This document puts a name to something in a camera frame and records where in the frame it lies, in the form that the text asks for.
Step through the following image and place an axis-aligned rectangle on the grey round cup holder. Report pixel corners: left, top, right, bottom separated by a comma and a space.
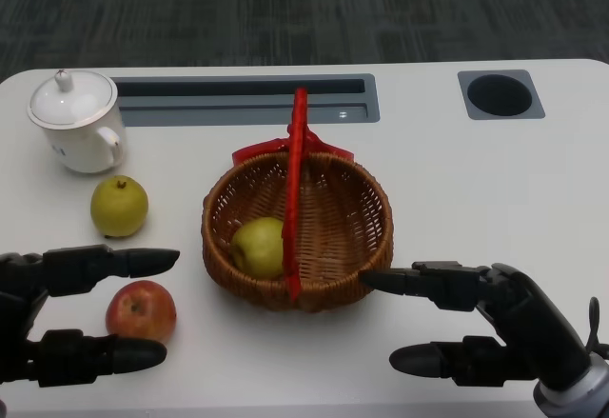
457, 69, 546, 121

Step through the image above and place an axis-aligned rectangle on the grey recessed table tray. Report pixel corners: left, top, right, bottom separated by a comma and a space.
109, 73, 382, 128

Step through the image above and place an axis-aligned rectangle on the white mug lid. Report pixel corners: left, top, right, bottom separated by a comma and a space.
27, 69, 119, 131

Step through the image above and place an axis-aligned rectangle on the yellow-green pear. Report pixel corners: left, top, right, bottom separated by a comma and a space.
89, 174, 149, 239

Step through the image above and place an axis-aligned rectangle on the red apple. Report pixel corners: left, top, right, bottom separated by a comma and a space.
105, 279, 178, 346

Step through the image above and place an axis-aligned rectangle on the green apple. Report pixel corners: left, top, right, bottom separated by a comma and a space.
230, 216, 286, 281

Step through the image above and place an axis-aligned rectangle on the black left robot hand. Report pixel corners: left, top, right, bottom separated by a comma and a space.
0, 245, 181, 388

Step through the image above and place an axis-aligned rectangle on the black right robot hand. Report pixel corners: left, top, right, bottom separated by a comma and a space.
360, 260, 589, 388

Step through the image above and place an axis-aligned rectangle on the wicker basket with red handle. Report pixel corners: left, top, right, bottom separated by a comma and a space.
201, 87, 395, 314

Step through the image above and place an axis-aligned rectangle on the white ceramic mug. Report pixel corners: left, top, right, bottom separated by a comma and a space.
45, 98, 128, 175

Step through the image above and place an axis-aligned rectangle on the black looped wrist cable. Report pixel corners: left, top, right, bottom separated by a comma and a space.
586, 296, 609, 358

